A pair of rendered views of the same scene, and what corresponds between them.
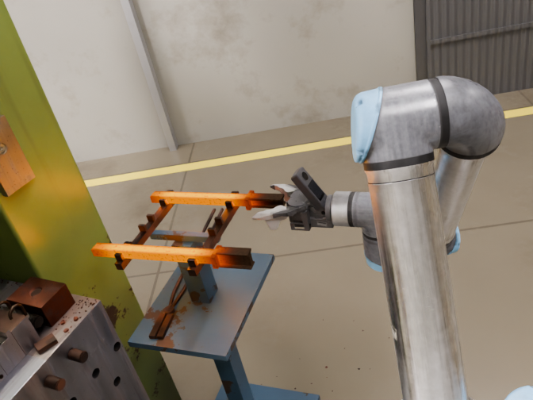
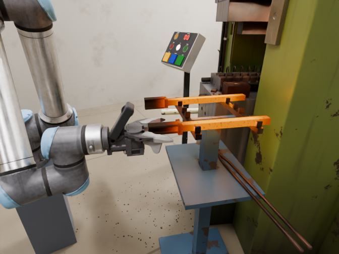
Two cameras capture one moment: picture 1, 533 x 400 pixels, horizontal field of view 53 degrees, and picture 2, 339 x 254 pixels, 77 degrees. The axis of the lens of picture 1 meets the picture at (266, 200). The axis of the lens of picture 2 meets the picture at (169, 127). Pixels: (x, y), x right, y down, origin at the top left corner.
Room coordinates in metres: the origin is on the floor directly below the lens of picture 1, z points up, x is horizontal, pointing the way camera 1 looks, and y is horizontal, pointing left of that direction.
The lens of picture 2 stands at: (1.69, -0.34, 1.27)
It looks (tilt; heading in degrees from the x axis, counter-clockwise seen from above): 26 degrees down; 143
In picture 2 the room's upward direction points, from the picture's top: straight up
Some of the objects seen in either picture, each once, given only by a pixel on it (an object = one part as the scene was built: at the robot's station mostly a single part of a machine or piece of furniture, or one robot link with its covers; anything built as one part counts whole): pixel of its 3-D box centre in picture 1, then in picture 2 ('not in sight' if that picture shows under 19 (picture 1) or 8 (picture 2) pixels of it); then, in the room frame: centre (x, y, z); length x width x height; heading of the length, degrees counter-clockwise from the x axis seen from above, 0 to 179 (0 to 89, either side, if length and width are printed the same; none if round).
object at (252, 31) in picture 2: not in sight; (267, 27); (0.99, 0.83, 1.24); 0.30 x 0.07 x 0.06; 59
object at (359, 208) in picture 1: (376, 211); (67, 142); (1.07, -0.26, 0.95); 0.12 x 0.09 x 0.10; 64
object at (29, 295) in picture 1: (41, 301); (235, 89); (1.02, 0.59, 0.95); 0.12 x 0.09 x 0.07; 59
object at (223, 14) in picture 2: not in sight; (260, 11); (0.95, 0.81, 1.32); 0.42 x 0.20 x 0.10; 59
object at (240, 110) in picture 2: (180, 224); (212, 110); (1.18, 0.24, 0.97); 0.23 x 0.06 x 0.02; 64
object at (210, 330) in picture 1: (205, 298); (207, 167); (1.18, 0.24, 0.70); 0.40 x 0.30 x 0.02; 154
